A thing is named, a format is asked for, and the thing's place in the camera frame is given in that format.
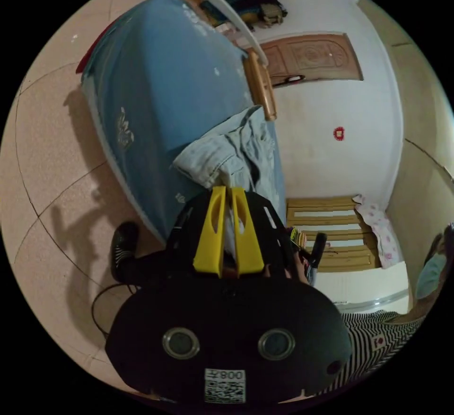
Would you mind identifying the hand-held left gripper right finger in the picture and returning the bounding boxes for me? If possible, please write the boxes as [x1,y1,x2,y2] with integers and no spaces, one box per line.
[231,187,265,278]

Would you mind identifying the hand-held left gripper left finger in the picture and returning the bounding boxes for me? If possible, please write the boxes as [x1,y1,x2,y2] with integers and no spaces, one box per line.
[192,185,227,279]

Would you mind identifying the light blue jeans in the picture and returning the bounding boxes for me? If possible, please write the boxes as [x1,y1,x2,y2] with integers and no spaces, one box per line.
[173,104,281,256]

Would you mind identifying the person's right hand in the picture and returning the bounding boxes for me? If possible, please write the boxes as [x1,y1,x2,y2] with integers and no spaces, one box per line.
[291,248,317,286]

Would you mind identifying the wooden cupboard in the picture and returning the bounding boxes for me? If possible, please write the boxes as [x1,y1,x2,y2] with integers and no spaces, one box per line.
[285,194,383,274]

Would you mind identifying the pink dotted cloth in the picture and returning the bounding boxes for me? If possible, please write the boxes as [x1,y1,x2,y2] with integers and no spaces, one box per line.
[352,194,403,269]

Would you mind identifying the bed with blue sheet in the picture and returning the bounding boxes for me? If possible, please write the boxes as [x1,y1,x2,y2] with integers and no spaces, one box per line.
[76,0,288,245]

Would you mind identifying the person's body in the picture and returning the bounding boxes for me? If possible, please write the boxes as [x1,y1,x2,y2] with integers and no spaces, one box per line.
[110,221,454,398]

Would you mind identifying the brown wooden door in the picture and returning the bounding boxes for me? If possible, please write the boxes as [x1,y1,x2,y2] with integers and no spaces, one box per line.
[260,33,365,88]

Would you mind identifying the pile of clothes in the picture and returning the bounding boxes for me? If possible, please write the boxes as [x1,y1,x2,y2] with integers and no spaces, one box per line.
[198,0,288,31]

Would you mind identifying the black cable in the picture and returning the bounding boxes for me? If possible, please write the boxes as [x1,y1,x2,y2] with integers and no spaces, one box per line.
[91,282,142,339]

